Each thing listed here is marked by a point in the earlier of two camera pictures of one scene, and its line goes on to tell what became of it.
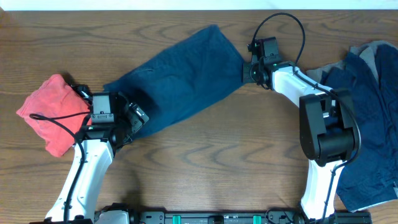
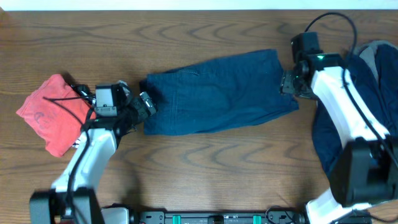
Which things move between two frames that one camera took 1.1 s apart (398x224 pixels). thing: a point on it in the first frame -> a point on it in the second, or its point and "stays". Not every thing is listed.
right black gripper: (247, 78) -> (287, 84)
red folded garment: (58, 112) stays
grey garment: (367, 50) stays
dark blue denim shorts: (183, 79) -> (201, 96)
